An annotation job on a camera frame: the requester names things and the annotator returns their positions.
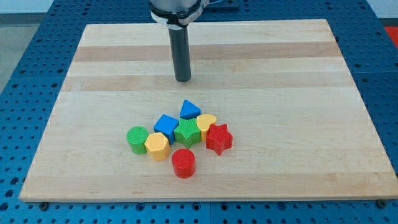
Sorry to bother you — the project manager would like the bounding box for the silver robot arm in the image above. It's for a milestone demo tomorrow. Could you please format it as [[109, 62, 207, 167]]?
[[149, 0, 210, 30]]

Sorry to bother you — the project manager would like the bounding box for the blue cube block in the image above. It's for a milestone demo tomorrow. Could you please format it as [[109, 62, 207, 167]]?
[[154, 114, 179, 145]]

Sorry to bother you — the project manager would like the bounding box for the wooden board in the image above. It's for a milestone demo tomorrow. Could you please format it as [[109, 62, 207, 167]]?
[[19, 19, 397, 203]]

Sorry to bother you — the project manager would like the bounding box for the yellow heart block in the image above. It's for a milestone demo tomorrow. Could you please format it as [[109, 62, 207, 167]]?
[[197, 114, 217, 141]]

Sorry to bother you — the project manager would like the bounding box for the blue triangle block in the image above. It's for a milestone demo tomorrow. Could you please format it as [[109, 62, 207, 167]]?
[[180, 100, 201, 119]]

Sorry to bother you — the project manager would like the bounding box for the green star block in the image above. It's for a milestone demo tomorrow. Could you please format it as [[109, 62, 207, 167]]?
[[174, 118, 201, 148]]

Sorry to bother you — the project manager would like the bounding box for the red star block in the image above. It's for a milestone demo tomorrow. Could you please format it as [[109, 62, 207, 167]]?
[[205, 124, 233, 156]]

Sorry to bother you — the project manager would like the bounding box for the red cylinder block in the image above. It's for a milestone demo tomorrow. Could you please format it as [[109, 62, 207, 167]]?
[[172, 148, 195, 179]]

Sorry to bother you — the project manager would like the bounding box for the yellow hexagon block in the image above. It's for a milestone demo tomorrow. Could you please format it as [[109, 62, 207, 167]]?
[[144, 133, 170, 161]]

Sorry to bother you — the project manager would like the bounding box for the green cylinder block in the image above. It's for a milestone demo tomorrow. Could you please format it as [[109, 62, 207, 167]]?
[[126, 126, 149, 155]]

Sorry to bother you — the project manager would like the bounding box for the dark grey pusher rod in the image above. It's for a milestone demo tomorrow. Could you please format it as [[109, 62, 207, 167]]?
[[169, 27, 191, 82]]

